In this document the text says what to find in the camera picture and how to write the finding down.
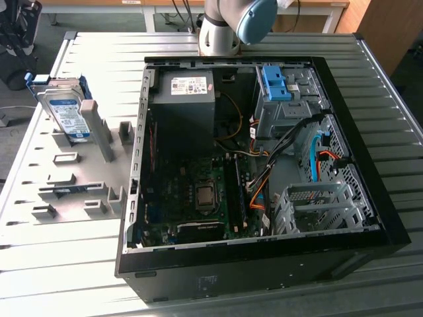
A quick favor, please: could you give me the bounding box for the orange-red data wire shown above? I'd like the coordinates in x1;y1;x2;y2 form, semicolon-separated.
315;150;341;181

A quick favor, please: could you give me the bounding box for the hard disk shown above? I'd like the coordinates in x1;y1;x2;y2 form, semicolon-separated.
24;74;93;145

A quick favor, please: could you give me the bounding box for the multicolour power wire bundle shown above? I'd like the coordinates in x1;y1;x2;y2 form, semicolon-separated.
214;140;269;159

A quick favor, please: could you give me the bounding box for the silver CPU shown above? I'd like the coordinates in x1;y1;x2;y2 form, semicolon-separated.
197;187;215;205

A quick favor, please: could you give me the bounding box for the black mesh waste basket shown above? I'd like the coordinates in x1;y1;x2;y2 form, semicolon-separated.
0;42;36;92

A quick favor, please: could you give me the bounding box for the orange wire bundle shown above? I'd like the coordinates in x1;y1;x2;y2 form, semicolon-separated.
249;184;265;211

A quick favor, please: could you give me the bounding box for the light blue data wire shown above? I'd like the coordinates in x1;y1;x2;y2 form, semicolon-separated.
310;130;327;182

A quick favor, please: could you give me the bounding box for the yellow wire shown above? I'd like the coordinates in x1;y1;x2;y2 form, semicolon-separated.
214;94;244;141

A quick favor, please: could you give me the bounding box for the wooden desk with white frame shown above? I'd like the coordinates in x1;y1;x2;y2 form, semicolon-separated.
41;0;351;34

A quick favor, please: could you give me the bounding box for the black RAM slot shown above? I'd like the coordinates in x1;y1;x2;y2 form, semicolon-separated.
223;155;239;232
235;155;249;229

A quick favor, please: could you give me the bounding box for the white cable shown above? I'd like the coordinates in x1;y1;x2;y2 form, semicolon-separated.
0;104;38;112

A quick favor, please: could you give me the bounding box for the grey parts rack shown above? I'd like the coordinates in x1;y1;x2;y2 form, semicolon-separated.
31;100;136;225

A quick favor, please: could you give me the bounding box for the metal disk bay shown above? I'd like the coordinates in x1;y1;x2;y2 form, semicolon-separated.
272;180;367;235

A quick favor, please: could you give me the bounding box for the green motherboard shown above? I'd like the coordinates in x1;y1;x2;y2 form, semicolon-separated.
141;155;262;247

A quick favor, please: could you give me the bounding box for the black graphics card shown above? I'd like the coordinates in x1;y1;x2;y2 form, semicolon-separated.
176;220;225;242

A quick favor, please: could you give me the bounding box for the black open PC case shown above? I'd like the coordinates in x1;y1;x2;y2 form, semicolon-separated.
114;55;412;303

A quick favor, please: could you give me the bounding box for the black CPU socket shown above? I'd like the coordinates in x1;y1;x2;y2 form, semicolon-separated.
193;178;221;215

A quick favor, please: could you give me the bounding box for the brown wooden cabinet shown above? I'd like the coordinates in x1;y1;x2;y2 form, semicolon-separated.
335;0;423;77

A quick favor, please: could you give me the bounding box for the grey power supply unit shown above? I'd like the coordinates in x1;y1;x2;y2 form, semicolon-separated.
150;69;217;156

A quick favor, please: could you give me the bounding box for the blue RAM stick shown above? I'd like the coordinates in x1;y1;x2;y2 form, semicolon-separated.
38;185;102;195

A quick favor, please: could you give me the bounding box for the black cable bundle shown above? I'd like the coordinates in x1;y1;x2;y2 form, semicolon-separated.
246;114;323;195

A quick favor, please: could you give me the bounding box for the blue plastic drive latch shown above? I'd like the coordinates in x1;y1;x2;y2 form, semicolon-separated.
260;65;293;102

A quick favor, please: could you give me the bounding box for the metal drive cage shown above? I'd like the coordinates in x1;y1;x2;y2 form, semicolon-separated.
254;64;331;139

